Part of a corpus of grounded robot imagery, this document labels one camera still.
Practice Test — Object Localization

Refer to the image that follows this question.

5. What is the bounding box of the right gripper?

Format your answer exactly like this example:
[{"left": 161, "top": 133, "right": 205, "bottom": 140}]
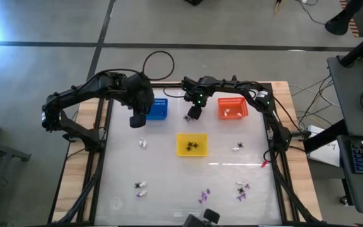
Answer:
[{"left": 183, "top": 89, "right": 211, "bottom": 120}]

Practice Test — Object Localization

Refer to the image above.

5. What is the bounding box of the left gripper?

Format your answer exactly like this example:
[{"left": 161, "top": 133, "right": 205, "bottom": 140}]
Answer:
[{"left": 123, "top": 73, "right": 155, "bottom": 129}]

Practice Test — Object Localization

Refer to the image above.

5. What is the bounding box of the blue plastic basket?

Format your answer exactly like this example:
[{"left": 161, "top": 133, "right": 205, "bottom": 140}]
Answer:
[{"left": 146, "top": 98, "right": 169, "bottom": 120}]

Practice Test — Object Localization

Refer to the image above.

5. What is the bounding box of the yellow plastic basket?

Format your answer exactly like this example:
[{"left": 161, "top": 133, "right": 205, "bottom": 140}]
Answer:
[{"left": 176, "top": 132, "right": 209, "bottom": 158}]

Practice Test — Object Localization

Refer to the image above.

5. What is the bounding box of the orange plastic basket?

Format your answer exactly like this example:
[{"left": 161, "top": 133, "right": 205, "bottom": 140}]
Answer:
[{"left": 217, "top": 96, "right": 250, "bottom": 120}]

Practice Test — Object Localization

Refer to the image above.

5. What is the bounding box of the wooden table board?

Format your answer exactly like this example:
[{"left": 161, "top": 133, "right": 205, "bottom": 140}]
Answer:
[{"left": 51, "top": 81, "right": 323, "bottom": 223}]

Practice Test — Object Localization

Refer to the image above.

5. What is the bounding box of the black desk support beam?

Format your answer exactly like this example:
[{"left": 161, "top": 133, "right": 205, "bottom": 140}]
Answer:
[{"left": 303, "top": 119, "right": 349, "bottom": 154}]

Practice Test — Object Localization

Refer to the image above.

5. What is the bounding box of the white paper sheet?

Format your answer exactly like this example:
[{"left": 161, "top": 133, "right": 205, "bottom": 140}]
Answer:
[{"left": 307, "top": 125, "right": 342, "bottom": 167}]

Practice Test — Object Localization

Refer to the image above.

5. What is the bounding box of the dark grey side table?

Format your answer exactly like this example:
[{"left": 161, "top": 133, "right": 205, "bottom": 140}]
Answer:
[{"left": 0, "top": 137, "right": 32, "bottom": 227}]

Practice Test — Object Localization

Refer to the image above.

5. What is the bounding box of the large grey side desk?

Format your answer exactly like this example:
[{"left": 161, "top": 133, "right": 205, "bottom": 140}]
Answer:
[{"left": 327, "top": 55, "right": 363, "bottom": 139}]

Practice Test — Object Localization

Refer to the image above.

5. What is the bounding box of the black stand foot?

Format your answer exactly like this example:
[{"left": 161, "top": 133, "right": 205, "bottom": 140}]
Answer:
[{"left": 325, "top": 0, "right": 363, "bottom": 36}]

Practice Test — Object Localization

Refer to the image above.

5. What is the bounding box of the small grey side desk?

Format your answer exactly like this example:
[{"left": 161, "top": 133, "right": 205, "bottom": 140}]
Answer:
[{"left": 337, "top": 134, "right": 363, "bottom": 215}]

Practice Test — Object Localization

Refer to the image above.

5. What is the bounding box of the black diagonal pole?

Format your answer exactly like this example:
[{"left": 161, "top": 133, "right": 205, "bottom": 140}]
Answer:
[{"left": 340, "top": 26, "right": 363, "bottom": 67}]

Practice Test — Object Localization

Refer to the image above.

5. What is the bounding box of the striped hazard strip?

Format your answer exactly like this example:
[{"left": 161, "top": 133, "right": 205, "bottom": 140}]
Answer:
[{"left": 340, "top": 0, "right": 360, "bottom": 38}]

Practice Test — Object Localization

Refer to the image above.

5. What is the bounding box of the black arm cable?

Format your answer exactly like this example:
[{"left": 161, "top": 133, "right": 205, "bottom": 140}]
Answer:
[{"left": 142, "top": 50, "right": 175, "bottom": 81}]

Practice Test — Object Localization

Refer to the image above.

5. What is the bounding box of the floor cable bundle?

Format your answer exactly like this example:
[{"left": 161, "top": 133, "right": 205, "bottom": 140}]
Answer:
[{"left": 290, "top": 74, "right": 342, "bottom": 130}]

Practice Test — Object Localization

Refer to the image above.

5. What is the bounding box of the black floor cable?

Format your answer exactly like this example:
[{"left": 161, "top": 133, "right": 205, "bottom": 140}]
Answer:
[{"left": 294, "top": 0, "right": 326, "bottom": 26}]

